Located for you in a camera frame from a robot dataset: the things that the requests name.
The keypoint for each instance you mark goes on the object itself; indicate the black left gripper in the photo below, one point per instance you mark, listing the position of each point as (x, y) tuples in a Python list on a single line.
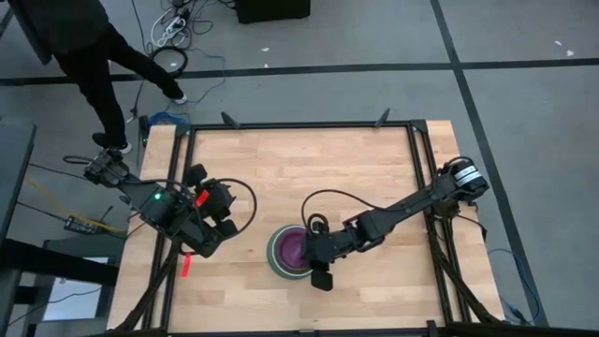
[(220, 201)]

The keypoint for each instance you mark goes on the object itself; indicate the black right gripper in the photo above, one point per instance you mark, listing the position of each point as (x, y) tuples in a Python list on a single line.
[(330, 244)]

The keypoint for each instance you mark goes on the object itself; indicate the purple bowl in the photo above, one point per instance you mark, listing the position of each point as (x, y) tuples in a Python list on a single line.
[(292, 248)]

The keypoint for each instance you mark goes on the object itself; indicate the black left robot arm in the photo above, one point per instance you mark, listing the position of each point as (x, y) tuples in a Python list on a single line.
[(159, 210)]

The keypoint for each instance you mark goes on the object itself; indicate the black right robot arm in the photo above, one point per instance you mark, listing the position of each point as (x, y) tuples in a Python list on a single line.
[(412, 201)]

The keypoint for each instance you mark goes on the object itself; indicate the red tape tag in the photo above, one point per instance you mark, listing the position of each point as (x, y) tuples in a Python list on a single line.
[(202, 198), (186, 265)]

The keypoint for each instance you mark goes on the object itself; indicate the large green bowl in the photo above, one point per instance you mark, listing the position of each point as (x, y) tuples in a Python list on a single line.
[(271, 255)]

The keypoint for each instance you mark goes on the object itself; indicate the white power strip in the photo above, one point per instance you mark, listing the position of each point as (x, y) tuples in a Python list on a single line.
[(170, 25)]

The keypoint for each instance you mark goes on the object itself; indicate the person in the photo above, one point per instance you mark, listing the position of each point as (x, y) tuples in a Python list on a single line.
[(89, 61)]

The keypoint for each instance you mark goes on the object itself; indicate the dark side desk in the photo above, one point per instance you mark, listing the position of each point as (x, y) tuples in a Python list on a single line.
[(14, 178)]

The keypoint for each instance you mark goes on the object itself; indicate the black box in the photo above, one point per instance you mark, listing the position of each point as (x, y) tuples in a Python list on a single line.
[(273, 10)]

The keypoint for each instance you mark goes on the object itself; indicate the black aluminium table frame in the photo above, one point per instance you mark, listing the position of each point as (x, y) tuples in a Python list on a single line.
[(299, 125)]

